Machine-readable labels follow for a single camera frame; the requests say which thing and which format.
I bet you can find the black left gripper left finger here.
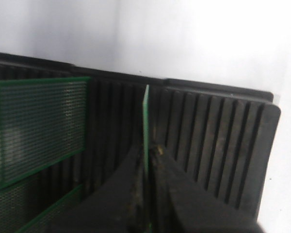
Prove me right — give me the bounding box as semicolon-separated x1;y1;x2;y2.
48;145;146;233

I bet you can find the black slotted board rack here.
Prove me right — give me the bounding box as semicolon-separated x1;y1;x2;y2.
0;53;281;221

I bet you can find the green circuit board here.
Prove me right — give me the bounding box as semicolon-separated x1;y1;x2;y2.
0;77;90;189
0;174;82;233
142;84;152;233

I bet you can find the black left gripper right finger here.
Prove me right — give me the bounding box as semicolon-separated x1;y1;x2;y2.
149;145;263;233

